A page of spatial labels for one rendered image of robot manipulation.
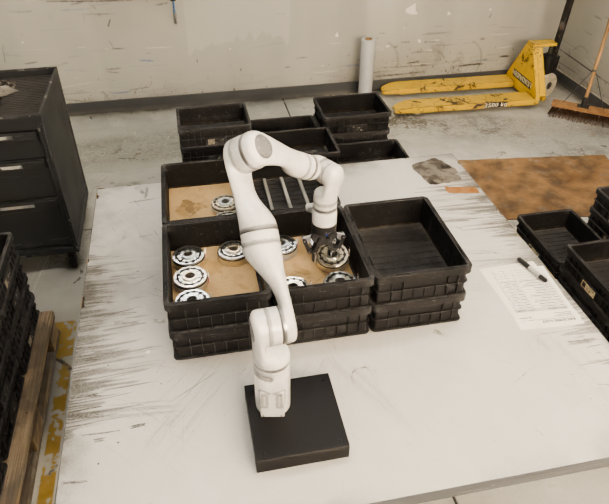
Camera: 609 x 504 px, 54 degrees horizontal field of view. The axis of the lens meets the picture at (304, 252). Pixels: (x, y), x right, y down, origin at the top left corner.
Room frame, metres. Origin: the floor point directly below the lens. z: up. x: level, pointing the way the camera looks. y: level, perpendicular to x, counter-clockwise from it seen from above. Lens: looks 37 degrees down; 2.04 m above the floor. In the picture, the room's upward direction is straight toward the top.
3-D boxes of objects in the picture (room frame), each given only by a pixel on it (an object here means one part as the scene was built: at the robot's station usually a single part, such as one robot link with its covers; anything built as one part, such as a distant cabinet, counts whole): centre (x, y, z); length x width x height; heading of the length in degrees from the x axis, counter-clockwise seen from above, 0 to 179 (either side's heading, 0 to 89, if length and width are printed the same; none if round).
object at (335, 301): (1.48, -0.02, 0.87); 0.40 x 0.30 x 0.11; 11
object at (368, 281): (1.48, -0.02, 0.92); 0.40 x 0.30 x 0.02; 11
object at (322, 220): (1.50, -0.06, 1.05); 0.11 x 0.09 x 0.06; 11
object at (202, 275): (1.41, 0.35, 0.86); 0.10 x 0.10 x 0.01
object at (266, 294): (1.42, 0.27, 0.92); 0.40 x 0.30 x 0.02; 11
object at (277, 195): (1.87, 0.06, 0.87); 0.40 x 0.30 x 0.11; 11
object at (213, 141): (3.13, 0.51, 0.37); 0.40 x 0.30 x 0.45; 102
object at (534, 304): (1.51, -0.76, 0.70); 0.33 x 0.23 x 0.01; 12
